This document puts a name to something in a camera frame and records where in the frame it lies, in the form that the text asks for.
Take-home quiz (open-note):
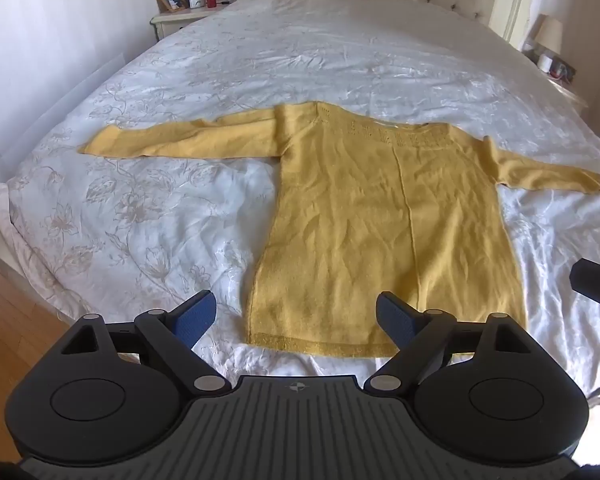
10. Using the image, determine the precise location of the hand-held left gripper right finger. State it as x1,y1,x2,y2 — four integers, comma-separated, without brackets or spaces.
364,291,531,393

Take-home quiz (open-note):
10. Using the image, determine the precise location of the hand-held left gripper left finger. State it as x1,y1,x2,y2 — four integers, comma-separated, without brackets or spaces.
60,290,232,395

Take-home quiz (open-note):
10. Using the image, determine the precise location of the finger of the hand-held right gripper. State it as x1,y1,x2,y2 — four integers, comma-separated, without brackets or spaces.
569,258,600,319

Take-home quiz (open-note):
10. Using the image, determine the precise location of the yellow knit sweater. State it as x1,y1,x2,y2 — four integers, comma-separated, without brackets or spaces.
76,101,600,359

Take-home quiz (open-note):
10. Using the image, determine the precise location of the table lamp with beige shade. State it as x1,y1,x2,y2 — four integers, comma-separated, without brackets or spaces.
530,15,565,58

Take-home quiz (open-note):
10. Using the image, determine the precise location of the white floral bedspread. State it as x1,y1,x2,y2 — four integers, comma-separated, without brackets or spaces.
0,0,600,401

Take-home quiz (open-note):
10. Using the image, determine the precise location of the cream nightstand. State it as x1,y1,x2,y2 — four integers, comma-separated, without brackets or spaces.
150,2,233,43

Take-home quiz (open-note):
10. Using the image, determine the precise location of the dark picture frame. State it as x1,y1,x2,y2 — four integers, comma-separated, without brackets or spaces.
551,59,579,84

